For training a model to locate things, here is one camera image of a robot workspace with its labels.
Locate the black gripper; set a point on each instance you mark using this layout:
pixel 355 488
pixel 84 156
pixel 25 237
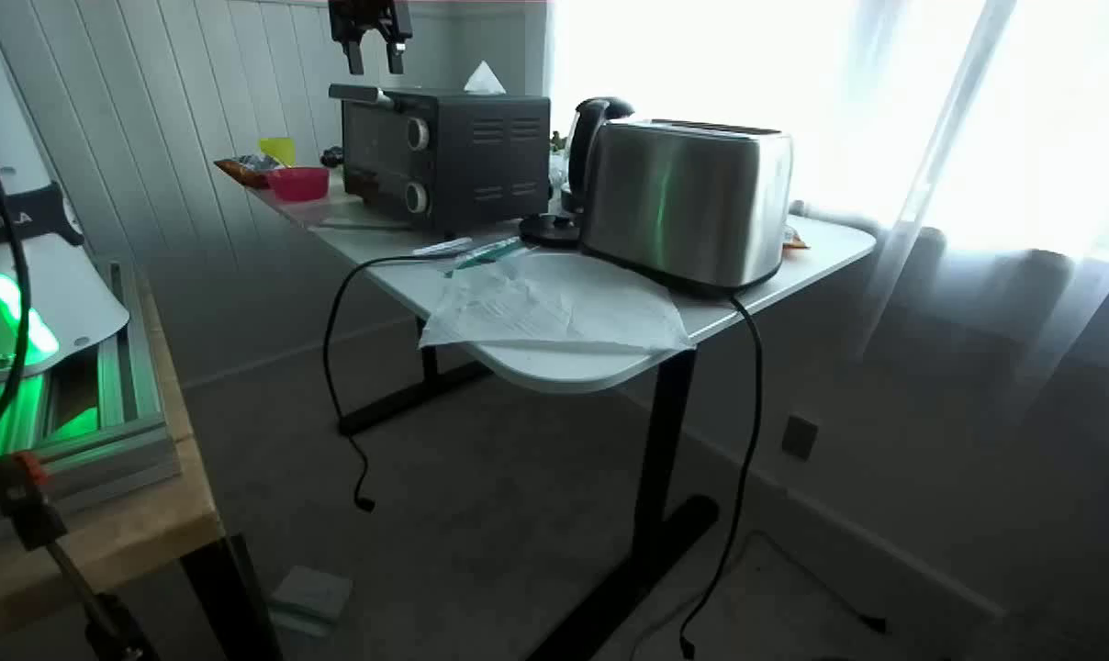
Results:
pixel 367 15

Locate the yellow plastic cup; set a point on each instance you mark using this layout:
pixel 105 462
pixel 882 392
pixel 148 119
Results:
pixel 279 151

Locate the red bowl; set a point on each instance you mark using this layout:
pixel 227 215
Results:
pixel 300 185

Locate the silver toaster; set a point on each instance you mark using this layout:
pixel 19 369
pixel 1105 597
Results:
pixel 685 205

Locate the white pen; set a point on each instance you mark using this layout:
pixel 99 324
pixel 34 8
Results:
pixel 440 249

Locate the black electric kettle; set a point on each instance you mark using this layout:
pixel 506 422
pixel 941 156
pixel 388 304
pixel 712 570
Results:
pixel 584 141

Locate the teal pen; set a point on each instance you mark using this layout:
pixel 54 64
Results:
pixel 487 254

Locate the black kettle base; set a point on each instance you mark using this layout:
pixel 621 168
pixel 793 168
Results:
pixel 553 231

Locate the white cloth towel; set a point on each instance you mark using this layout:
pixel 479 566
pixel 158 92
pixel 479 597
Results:
pixel 539 307

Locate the grey robot mounting base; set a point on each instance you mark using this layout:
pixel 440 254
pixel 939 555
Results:
pixel 54 307

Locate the wooden workbench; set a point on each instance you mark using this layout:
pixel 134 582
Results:
pixel 126 528

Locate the pale flat floor object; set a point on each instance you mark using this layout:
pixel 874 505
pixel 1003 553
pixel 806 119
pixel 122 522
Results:
pixel 308 597

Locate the white sheer curtain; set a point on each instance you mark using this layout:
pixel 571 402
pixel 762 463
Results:
pixel 946 185

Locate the wall power outlet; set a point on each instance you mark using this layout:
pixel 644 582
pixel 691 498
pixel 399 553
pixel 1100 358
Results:
pixel 803 440

